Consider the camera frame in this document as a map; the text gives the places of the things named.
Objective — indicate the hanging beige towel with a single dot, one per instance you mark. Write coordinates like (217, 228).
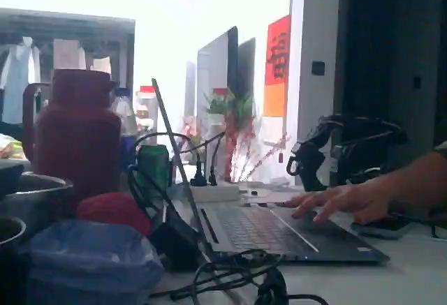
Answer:
(68, 53)

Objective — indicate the dark window frame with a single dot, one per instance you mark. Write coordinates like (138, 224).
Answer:
(70, 22)

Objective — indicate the hanging white cloth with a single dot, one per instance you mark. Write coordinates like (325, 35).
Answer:
(101, 65)

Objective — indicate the silver laptop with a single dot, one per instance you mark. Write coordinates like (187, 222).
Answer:
(251, 228)

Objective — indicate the large grey panel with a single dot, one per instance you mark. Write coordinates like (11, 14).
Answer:
(216, 71)

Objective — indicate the person's right forearm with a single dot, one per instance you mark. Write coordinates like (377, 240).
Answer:
(415, 183)

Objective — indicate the small dark panel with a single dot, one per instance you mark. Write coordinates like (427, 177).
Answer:
(247, 67)

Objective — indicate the hanging white shirt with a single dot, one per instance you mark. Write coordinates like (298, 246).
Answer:
(17, 81)

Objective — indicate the red branch decoration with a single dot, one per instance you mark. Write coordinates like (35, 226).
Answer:
(251, 158)

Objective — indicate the black wall switch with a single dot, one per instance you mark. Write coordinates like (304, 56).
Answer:
(318, 68)

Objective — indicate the red orange calligraphy poster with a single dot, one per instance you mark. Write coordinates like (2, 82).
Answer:
(277, 57)

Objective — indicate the black smartphone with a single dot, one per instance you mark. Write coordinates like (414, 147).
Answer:
(384, 230)

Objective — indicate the blue plastic bag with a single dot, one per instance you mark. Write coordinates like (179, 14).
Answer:
(91, 263)

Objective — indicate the steel bowl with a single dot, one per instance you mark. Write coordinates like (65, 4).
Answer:
(10, 226)

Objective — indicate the leader arm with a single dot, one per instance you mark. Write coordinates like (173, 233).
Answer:
(366, 127)

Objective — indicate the person's right hand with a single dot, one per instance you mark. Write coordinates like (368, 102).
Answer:
(349, 200)

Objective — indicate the blue-capped bottle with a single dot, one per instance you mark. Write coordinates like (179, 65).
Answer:
(124, 109)

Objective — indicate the white power strip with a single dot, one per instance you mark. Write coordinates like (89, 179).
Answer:
(220, 193)

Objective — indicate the small dark door plate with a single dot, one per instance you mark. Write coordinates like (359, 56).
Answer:
(417, 82)

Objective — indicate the black laptop charger brick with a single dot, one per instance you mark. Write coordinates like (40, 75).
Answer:
(176, 242)

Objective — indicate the dark red thermos jug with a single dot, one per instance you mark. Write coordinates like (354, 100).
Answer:
(77, 137)

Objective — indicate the dark door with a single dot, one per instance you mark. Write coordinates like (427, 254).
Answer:
(394, 22)

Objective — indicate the green potted plant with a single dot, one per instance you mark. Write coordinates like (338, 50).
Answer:
(223, 109)

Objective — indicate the red knitted ball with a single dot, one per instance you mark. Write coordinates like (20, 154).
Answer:
(111, 210)

